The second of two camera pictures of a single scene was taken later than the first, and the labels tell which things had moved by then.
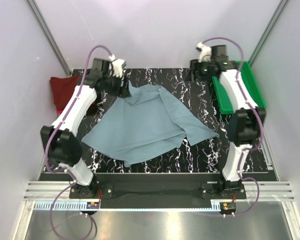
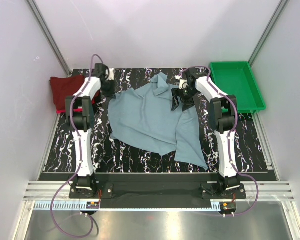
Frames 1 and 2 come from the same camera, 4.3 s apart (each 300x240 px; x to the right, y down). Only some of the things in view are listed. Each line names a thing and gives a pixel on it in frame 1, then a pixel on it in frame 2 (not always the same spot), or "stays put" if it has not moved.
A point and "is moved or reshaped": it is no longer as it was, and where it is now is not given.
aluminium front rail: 268,190 stays put
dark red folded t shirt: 62,89 stays put
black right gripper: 194,65 to 177,92
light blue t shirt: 149,118 is moved or reshaped
